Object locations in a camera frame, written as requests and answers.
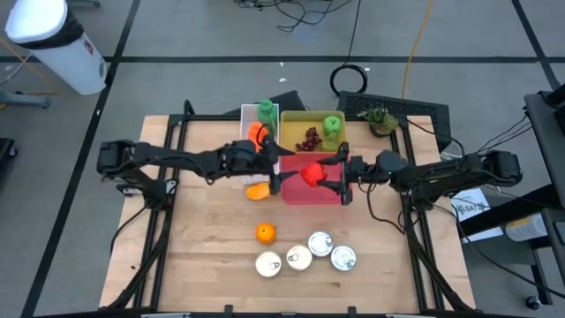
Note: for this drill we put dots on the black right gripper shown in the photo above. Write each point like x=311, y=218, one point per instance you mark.
x=359, y=170

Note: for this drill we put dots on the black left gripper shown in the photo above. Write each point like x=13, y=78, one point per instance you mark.
x=247, y=156

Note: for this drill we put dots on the red toy apple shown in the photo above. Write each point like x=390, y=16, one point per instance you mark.
x=312, y=174

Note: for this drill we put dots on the green toy pear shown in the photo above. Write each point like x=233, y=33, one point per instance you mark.
x=331, y=143

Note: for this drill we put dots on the dark red toy grapes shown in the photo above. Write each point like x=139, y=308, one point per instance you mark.
x=310, y=139

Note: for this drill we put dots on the yellow toy mango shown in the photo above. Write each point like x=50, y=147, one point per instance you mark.
x=258, y=192

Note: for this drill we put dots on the orange plastic bottle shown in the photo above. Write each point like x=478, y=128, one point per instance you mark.
x=253, y=132

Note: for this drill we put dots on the green toy apple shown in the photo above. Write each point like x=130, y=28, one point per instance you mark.
x=332, y=126

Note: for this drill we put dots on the green plastic bottle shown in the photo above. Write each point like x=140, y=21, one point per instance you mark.
x=267, y=115

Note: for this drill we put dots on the orange toy fruit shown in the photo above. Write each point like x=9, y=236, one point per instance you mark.
x=266, y=234

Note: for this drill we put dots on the silver tin can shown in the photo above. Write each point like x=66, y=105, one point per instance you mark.
x=320, y=244
x=343, y=258
x=299, y=258
x=268, y=264

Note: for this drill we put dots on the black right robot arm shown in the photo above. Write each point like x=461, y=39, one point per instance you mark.
x=441, y=174

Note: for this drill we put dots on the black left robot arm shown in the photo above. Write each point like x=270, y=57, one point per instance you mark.
x=167, y=159

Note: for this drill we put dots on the red translucent bin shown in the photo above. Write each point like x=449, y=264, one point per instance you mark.
x=304, y=194

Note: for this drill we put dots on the yellow translucent bin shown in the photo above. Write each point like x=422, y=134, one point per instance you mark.
x=291, y=128

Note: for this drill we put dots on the white perforated basket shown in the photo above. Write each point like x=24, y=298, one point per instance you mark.
x=247, y=115

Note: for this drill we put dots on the black flat panel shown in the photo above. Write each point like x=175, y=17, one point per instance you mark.
x=287, y=100

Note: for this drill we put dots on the potted green succulent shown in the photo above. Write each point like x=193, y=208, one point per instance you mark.
x=383, y=123

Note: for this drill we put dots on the black perforated panel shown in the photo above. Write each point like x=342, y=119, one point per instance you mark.
x=410, y=106

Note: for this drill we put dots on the white paper label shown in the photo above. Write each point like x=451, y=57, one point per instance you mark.
x=470, y=207

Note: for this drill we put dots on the white plastic container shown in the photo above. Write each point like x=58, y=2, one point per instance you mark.
x=525, y=227

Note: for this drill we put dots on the black cart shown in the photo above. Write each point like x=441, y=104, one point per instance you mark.
x=547, y=132

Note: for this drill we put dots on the black caster wheel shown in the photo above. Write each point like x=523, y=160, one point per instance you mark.
x=533, y=302

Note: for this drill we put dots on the white trash bin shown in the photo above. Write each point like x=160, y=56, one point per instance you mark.
x=57, y=48

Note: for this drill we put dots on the grey stand base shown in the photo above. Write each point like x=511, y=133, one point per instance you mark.
x=22, y=99

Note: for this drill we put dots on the black metal table frame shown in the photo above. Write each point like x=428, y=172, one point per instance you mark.
x=207, y=117

